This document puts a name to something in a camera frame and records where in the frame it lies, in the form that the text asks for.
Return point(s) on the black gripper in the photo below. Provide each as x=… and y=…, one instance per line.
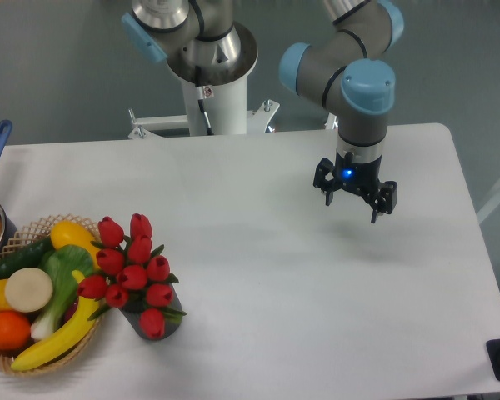
x=356, y=178

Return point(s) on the red tulip bouquet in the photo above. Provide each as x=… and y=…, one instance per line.
x=129, y=264

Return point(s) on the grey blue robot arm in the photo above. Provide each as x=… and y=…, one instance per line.
x=346, y=77

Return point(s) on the dark grey ribbed vase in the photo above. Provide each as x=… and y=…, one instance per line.
x=156, y=313

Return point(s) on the yellow plastic banana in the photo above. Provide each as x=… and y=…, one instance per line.
x=64, y=339

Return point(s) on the green bok choy toy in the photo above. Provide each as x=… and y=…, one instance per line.
x=59, y=266

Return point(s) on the woven wicker basket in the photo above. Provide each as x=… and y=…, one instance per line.
x=22, y=237

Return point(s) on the green cucumber toy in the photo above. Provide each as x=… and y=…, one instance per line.
x=29, y=256

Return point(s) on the beige round cut vegetable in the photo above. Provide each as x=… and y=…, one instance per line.
x=29, y=289

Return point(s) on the orange plastic orange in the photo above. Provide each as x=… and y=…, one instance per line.
x=15, y=330

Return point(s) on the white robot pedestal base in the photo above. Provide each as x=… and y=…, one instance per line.
x=213, y=76

